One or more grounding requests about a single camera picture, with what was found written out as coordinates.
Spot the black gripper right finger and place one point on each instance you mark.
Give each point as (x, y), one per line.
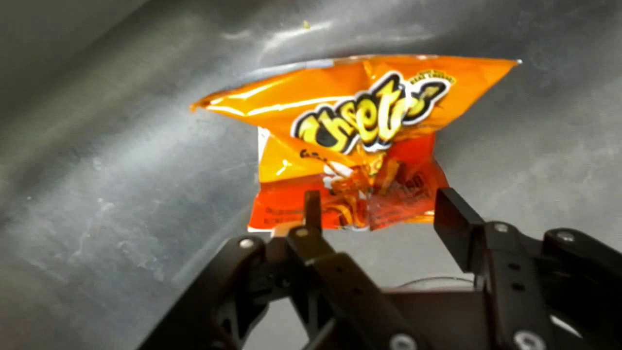
(512, 284)

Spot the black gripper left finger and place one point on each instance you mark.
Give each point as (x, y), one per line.
(323, 284)

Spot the orange cheetos snack bag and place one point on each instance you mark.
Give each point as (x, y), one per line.
(350, 128)

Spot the stainless steel double sink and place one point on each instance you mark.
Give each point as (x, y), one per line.
(98, 194)

